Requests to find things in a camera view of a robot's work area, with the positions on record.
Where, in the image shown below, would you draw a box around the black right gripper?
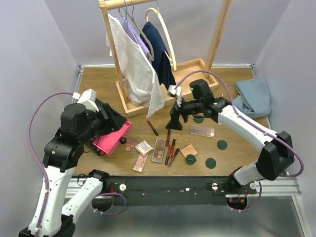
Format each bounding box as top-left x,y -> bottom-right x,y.
165,94 -> 203,130

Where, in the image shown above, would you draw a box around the long eyeshadow palette purple tones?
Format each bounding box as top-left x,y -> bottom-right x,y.
190,125 -> 215,138

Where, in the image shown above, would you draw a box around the pink drawer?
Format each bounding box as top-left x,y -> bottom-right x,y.
92,121 -> 132,156

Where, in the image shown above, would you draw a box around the black organizer box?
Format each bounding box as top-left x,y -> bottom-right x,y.
86,104 -> 130,156

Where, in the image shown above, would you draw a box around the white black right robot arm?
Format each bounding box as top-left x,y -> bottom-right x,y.
166,79 -> 294,194

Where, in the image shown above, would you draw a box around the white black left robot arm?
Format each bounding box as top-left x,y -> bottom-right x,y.
19,99 -> 127,237

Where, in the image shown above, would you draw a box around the dark lip pencil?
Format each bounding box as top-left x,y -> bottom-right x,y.
147,120 -> 158,136

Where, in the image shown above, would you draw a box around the red lip gloss middle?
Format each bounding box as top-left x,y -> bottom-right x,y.
166,139 -> 176,159

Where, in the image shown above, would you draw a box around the dark red lip liner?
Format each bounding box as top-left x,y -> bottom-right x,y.
168,148 -> 180,167

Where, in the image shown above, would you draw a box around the rose gold square compact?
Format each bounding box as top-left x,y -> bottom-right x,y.
180,143 -> 198,158

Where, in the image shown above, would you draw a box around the brown eyeshadow palette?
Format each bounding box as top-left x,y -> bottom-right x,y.
151,138 -> 166,163

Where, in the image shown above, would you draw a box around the pink palette behind compact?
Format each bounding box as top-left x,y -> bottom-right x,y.
124,138 -> 139,152

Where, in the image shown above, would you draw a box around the small square blush compact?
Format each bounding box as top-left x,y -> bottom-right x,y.
135,140 -> 153,156

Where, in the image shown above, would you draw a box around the wooden clothes rack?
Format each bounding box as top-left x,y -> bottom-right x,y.
99,0 -> 233,118

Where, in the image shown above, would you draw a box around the white t-shirt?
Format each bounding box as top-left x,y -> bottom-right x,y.
108,14 -> 164,118

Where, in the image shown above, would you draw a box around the pink palette lower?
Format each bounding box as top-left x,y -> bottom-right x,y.
132,154 -> 149,173

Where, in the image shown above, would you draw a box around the navy blue garment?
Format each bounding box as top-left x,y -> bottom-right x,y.
142,22 -> 176,89

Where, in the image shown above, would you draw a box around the cream wooden hanger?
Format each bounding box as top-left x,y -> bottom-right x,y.
145,7 -> 177,71

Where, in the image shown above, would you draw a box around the lavender shirt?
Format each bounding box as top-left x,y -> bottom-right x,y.
118,17 -> 152,63

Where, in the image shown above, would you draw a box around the light blue towel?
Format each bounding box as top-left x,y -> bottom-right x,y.
233,78 -> 272,119

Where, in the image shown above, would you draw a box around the blue hanger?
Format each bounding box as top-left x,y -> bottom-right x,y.
121,0 -> 139,44

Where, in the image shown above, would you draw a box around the grey hanger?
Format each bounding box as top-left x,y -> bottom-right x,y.
118,8 -> 155,63

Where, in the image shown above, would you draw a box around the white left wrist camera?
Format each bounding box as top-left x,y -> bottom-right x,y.
72,89 -> 99,112

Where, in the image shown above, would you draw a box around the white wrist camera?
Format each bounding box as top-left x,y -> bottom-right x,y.
72,89 -> 99,112
168,85 -> 183,108

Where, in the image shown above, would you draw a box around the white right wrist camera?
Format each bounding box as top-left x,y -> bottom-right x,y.
168,85 -> 183,108

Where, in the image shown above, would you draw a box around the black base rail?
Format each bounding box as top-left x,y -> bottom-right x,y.
104,176 -> 257,206

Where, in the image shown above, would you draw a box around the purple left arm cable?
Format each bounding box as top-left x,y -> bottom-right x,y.
27,91 -> 82,230

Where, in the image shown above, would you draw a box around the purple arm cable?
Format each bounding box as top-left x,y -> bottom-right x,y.
176,70 -> 305,213
27,91 -> 82,230

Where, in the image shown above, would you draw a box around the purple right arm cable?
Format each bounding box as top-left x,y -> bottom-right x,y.
176,70 -> 305,213

